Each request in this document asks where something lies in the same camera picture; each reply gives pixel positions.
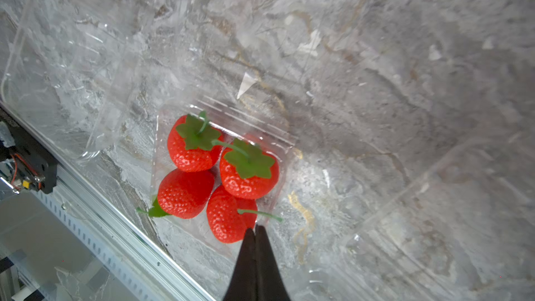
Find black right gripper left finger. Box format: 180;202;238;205
223;229;257;301

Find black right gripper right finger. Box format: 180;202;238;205
255;225;291;301

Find red strawberry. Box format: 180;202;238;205
206;185;283;244

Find packed strawberry with long stem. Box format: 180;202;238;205
167;111;224;172

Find clear plastic clamshell container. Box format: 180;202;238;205
2;0;291;257

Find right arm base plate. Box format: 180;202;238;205
1;106;59;195

